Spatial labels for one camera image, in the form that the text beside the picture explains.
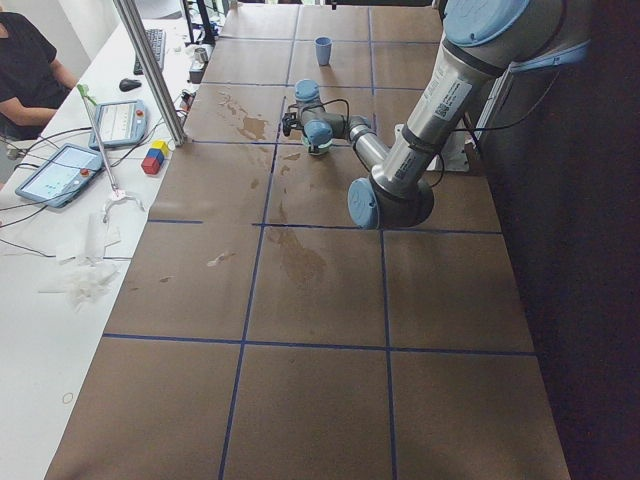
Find green ceramic bowl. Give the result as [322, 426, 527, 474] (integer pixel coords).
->
[307, 141, 332, 156]

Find blue plastic cup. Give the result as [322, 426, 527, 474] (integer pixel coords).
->
[314, 36, 333, 66]

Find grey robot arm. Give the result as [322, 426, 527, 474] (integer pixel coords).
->
[282, 1, 594, 229]

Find red blue yellow blocks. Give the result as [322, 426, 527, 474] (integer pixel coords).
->
[141, 140, 170, 175]

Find reacher grabber stick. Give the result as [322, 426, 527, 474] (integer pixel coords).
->
[76, 83, 144, 223]

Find small metal cup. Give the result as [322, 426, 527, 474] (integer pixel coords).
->
[194, 47, 208, 64]

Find far teach pendant tablet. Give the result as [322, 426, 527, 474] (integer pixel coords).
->
[94, 100, 147, 149]

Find teach pendant tablet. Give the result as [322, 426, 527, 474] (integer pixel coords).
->
[15, 144, 103, 208]
[94, 100, 147, 149]

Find crumpled white tissues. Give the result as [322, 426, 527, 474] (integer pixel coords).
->
[37, 212, 119, 310]

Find black computer mouse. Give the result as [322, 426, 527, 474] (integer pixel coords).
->
[119, 78, 142, 92]

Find black keyboard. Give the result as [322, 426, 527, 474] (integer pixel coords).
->
[133, 28, 167, 76]

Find near teach pendant tablet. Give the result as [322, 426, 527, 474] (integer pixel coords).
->
[15, 144, 103, 208]

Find person in black shirt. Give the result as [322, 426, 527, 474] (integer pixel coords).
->
[1, 10, 78, 140]

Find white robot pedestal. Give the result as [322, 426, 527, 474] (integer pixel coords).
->
[427, 131, 472, 173]

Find aluminium frame post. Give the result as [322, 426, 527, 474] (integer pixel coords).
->
[113, 0, 187, 147]

